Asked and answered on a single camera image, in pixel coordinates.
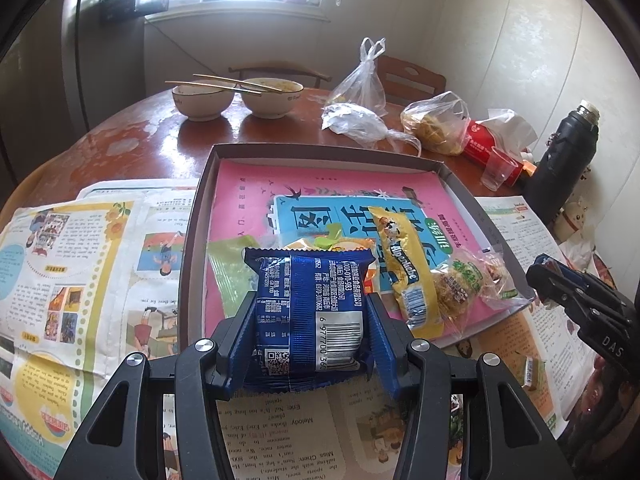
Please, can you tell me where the red tissue pack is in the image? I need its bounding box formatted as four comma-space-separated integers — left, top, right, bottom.
462, 109, 538, 188

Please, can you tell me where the orange rice cracker packet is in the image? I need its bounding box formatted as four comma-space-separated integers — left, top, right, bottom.
284, 236, 376, 293

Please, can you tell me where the green snack packet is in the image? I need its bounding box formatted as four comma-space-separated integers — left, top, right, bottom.
206, 236, 261, 317

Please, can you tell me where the silver refrigerator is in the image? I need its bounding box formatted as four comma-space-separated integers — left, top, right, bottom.
60, 0, 151, 136

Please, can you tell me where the white rabbit figurine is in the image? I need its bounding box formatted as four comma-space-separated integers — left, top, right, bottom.
557, 197, 591, 243

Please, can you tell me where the clear packet with red snack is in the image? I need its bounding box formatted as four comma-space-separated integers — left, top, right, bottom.
477, 245, 533, 311

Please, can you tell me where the yellow candy packet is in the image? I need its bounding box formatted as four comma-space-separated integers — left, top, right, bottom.
368, 205, 446, 338

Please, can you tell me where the wooden chair with solid backrest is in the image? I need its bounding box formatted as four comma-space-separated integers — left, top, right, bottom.
372, 55, 447, 106

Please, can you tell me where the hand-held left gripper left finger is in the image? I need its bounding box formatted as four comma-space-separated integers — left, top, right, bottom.
52, 290, 258, 480

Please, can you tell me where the small green label packet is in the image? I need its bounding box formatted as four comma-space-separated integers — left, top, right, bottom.
519, 354, 547, 391

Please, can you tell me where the tall clear plastic bag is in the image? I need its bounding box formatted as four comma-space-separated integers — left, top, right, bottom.
330, 37, 388, 116

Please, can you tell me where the newspaper with small pictures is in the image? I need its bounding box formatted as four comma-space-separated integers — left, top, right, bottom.
450, 195, 596, 436

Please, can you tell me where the white ceramic bowl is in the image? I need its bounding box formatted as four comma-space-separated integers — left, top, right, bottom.
171, 84, 236, 122
241, 77, 304, 120

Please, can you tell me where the newspaper with sunflower print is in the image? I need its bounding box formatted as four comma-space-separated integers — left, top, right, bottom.
0, 177, 201, 461

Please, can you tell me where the blue snack packet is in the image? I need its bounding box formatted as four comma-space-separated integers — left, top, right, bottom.
242, 246, 377, 393

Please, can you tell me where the clear packet with green label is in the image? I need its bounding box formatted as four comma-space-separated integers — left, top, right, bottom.
432, 257, 488, 323

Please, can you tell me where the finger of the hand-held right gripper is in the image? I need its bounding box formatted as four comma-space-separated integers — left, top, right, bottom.
525, 265, 602, 329
534, 254, 634, 312

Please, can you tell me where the crumpled white plastic bag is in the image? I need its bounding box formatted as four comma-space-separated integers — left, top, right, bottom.
321, 102, 423, 153

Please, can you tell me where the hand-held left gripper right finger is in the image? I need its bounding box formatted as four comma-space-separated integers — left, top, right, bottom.
367, 292, 573, 480

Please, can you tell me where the black thermos flask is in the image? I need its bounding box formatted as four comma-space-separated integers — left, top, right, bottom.
522, 100, 601, 226

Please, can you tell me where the pink book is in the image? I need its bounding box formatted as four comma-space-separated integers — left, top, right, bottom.
205, 159, 511, 328

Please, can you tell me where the wooden chair with thin backrest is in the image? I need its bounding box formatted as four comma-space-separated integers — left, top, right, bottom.
227, 62, 333, 88

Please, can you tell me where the plastic bag with yellow food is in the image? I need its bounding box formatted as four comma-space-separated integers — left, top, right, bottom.
400, 91, 473, 157

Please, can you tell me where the clear plastic cup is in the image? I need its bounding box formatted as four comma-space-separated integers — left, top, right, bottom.
481, 146, 521, 192

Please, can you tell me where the grey cardboard box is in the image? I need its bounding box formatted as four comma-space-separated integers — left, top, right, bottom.
182, 143, 506, 361

